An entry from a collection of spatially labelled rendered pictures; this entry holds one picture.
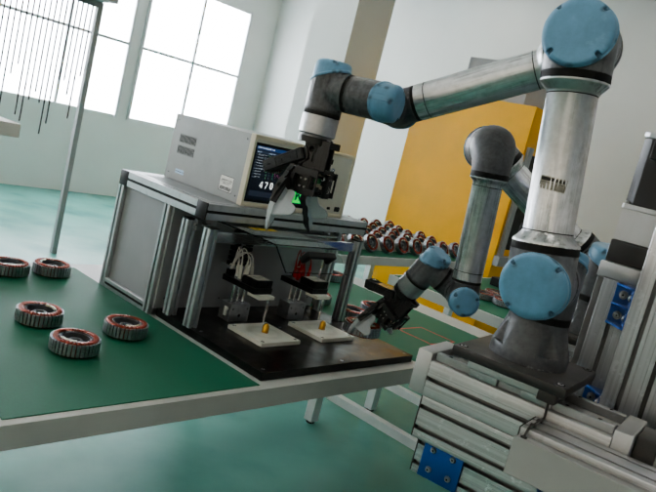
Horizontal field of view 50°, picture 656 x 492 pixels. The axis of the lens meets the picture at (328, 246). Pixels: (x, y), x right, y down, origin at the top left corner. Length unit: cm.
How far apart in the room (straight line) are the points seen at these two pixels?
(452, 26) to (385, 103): 706
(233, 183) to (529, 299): 105
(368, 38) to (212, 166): 423
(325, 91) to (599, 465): 83
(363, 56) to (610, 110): 252
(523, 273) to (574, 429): 32
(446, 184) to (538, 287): 459
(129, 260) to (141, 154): 710
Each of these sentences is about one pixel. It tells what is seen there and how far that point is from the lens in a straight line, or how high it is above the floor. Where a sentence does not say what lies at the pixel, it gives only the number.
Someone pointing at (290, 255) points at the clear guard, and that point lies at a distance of 180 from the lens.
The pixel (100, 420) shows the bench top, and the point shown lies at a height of 73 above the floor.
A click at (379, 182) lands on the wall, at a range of 853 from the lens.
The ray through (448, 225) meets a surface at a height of 91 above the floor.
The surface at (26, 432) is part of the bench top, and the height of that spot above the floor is 73.
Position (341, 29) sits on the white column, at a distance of 612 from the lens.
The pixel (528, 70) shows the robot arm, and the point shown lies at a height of 157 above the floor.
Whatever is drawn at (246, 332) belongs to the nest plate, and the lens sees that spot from 197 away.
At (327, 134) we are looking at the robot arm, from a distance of 140.
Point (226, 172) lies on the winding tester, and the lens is 204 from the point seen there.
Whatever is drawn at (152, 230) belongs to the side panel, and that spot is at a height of 98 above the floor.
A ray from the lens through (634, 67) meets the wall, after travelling 733.
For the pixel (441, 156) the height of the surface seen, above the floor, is 143.
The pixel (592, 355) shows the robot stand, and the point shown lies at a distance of 159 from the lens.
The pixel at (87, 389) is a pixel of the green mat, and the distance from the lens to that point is 153.
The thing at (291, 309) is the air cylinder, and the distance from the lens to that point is 223.
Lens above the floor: 136
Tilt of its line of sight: 9 degrees down
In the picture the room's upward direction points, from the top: 14 degrees clockwise
